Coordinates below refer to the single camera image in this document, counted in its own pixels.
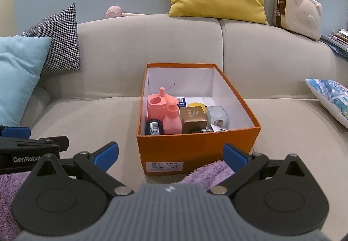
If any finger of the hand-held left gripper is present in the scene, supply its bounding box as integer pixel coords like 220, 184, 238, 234
0, 126, 31, 139
0, 136, 69, 153

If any pink plush toy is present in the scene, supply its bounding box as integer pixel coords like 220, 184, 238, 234
105, 6, 142, 19

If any dark blue bottle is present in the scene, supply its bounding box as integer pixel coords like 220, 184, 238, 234
145, 119, 164, 136

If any orange cardboard box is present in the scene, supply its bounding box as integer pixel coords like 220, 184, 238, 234
136, 63, 262, 176

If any gold box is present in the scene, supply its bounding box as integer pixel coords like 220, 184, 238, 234
179, 107, 208, 134

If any light blue pillow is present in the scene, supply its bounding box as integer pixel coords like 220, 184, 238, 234
0, 36, 52, 127

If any stack of books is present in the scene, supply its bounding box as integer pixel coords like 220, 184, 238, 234
319, 27, 348, 58

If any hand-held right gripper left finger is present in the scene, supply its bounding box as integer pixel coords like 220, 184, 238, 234
35, 142, 135, 196

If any cream bear suitcase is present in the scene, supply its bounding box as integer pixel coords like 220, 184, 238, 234
273, 0, 323, 42

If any black white houndstooth pillow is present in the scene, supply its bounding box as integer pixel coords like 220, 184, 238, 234
22, 3, 80, 75

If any blue white printed pillow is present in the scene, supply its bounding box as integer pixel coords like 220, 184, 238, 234
305, 78, 348, 129

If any plaid case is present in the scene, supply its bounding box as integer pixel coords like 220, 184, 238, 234
190, 125, 228, 134

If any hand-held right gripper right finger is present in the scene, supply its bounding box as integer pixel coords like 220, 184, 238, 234
209, 143, 306, 195

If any pink bottle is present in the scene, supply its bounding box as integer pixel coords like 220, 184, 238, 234
163, 104, 182, 135

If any clear plastic cube box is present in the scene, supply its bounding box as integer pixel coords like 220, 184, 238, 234
206, 105, 230, 131

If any purple fuzzy cloth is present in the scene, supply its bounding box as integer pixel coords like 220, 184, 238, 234
0, 159, 236, 241

